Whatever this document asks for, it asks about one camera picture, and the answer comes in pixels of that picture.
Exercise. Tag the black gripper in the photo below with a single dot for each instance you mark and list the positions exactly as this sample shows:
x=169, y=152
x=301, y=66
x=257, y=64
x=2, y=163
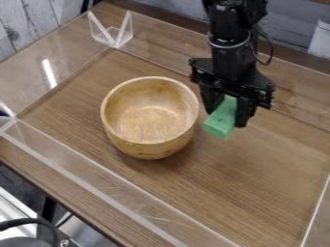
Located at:
x=229, y=73

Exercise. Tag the green rectangular block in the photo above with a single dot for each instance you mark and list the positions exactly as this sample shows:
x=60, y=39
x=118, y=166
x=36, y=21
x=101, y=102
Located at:
x=219, y=123

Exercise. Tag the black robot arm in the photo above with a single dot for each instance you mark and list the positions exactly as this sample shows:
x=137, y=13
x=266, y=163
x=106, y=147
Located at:
x=234, y=19

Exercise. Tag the light wooden bowl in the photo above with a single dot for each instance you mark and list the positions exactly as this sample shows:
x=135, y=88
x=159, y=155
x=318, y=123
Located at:
x=149, y=115

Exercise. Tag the white cylindrical container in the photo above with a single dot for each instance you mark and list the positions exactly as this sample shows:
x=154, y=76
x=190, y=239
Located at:
x=320, y=45

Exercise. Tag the black table leg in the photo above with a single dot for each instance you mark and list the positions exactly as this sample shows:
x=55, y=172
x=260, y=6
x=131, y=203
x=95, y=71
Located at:
x=48, y=209

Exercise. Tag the clear acrylic tray enclosure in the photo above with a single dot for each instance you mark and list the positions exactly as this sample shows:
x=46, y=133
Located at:
x=249, y=191

